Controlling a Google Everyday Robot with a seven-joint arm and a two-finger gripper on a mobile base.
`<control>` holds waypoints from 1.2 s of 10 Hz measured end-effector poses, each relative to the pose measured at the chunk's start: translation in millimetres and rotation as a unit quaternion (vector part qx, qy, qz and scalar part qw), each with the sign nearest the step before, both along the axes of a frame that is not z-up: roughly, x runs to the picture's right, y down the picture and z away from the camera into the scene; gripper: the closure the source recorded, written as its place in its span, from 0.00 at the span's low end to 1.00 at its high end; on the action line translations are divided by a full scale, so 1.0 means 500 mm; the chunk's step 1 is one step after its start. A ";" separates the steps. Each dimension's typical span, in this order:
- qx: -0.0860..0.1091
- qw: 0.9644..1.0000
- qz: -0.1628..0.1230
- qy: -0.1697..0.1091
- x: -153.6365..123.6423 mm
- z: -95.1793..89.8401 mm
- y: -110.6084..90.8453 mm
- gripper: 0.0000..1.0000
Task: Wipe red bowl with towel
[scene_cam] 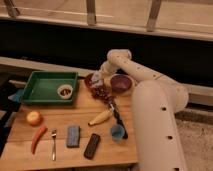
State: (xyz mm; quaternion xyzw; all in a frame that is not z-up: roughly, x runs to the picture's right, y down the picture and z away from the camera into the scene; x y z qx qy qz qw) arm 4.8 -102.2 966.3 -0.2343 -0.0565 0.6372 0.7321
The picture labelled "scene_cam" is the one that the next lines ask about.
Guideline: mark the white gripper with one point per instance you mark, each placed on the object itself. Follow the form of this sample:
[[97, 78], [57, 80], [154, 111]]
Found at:
[[107, 69]]

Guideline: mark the light blue towel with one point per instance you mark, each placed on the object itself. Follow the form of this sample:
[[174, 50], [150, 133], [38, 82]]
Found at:
[[97, 80]]

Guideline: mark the red bowl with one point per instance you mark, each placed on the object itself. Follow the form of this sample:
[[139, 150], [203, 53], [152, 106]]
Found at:
[[89, 84]]

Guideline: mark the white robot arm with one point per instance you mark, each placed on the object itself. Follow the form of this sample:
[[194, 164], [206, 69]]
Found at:
[[155, 100]]

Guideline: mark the purple bowl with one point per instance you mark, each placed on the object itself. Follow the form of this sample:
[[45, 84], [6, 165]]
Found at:
[[120, 83]]

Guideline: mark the bunch of dark grapes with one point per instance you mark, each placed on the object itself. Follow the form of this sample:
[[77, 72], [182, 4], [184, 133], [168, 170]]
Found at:
[[102, 94]]

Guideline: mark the yellow banana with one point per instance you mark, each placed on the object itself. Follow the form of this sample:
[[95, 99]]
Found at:
[[100, 118]]

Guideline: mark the blue plastic cup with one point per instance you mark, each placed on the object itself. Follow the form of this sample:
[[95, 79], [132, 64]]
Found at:
[[117, 132]]

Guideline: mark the green plastic tray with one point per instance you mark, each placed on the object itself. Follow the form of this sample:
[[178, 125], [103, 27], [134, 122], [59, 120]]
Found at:
[[42, 86]]

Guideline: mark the black remote control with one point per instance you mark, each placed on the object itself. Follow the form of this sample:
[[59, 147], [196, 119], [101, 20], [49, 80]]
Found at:
[[92, 146]]

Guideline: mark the blue sponge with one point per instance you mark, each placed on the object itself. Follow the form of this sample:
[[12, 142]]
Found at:
[[73, 136]]

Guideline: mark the silver fork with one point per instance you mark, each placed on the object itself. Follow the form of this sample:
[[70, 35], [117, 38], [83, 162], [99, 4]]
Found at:
[[54, 134]]

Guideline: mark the red yellow apple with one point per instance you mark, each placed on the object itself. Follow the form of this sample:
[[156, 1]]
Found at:
[[34, 118]]

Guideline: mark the red chili pepper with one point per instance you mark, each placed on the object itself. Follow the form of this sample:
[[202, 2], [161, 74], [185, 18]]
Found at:
[[39, 133]]

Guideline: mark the blue cloth at left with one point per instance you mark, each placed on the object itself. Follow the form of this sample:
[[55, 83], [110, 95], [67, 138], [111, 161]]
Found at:
[[16, 97]]

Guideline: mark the black handled utensil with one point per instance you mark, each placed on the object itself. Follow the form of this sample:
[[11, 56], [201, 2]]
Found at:
[[118, 119]]

